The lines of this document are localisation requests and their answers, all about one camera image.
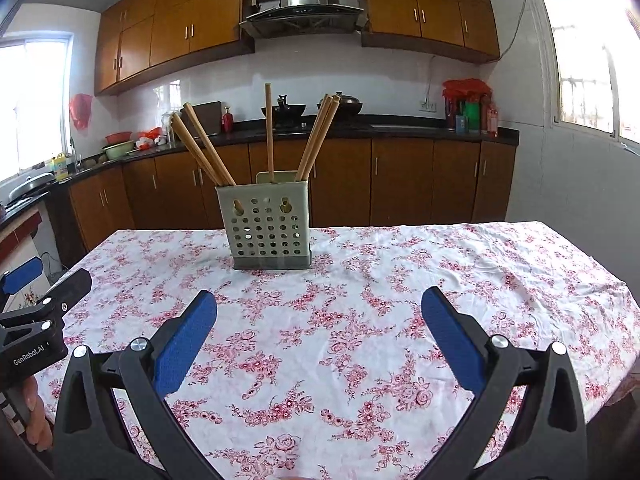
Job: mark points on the hanging red plastic bag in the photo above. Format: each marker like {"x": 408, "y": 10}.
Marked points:
{"x": 80, "y": 110}

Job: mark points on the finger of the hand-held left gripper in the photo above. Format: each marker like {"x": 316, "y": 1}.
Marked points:
{"x": 70, "y": 285}
{"x": 22, "y": 272}

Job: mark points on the green perforated chopstick holder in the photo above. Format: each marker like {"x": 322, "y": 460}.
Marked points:
{"x": 295, "y": 230}

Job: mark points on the black wok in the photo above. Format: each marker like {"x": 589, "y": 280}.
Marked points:
{"x": 283, "y": 109}

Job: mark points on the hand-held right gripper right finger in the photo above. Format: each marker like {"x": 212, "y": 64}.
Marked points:
{"x": 450, "y": 340}

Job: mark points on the yellow dish soap bottle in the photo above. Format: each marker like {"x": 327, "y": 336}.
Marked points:
{"x": 61, "y": 167}

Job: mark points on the small blue box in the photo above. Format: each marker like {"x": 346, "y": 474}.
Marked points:
{"x": 461, "y": 124}

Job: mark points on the brown lower kitchen cabinets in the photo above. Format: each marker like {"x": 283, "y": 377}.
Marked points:
{"x": 400, "y": 180}

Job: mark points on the red plastic bag on goods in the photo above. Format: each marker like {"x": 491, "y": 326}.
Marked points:
{"x": 465, "y": 89}

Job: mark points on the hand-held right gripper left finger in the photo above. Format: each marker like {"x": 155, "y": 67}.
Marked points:
{"x": 185, "y": 345}

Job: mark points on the red bottle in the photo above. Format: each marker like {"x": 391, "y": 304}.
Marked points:
{"x": 228, "y": 121}

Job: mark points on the sink faucet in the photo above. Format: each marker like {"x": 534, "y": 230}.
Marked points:
{"x": 75, "y": 152}

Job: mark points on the red floral tablecloth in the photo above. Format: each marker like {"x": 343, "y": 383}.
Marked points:
{"x": 325, "y": 360}

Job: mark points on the red and white bags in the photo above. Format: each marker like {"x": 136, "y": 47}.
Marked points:
{"x": 150, "y": 139}

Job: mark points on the red box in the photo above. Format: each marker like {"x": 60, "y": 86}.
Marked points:
{"x": 493, "y": 120}

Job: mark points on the brown kitchen cabinets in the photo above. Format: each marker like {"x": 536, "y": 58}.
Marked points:
{"x": 400, "y": 180}
{"x": 175, "y": 25}

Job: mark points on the green basin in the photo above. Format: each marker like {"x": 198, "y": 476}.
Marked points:
{"x": 117, "y": 152}

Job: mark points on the brown upper kitchen cabinets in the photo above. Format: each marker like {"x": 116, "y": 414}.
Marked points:
{"x": 175, "y": 25}

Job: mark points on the window above sink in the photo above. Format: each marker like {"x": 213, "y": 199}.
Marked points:
{"x": 35, "y": 105}

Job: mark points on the green package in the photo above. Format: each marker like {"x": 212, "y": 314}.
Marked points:
{"x": 472, "y": 117}

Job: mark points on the grey pan with lid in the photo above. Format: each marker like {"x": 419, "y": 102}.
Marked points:
{"x": 32, "y": 185}

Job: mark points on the person's left hand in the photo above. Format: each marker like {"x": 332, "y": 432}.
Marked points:
{"x": 40, "y": 425}

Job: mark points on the dark cutting board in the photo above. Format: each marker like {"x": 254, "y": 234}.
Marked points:
{"x": 207, "y": 117}

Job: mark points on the white wall socket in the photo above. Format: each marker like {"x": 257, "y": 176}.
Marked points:
{"x": 428, "y": 106}

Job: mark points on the black kitchen countertop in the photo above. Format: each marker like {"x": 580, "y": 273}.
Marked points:
{"x": 400, "y": 129}

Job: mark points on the glass jar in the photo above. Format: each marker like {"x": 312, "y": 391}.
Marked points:
{"x": 169, "y": 127}

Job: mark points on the red basin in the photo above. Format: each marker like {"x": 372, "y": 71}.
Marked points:
{"x": 118, "y": 137}

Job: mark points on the dark pot with lid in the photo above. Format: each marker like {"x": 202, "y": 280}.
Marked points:
{"x": 345, "y": 106}

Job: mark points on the large bright window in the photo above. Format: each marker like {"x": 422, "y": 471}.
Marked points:
{"x": 585, "y": 50}

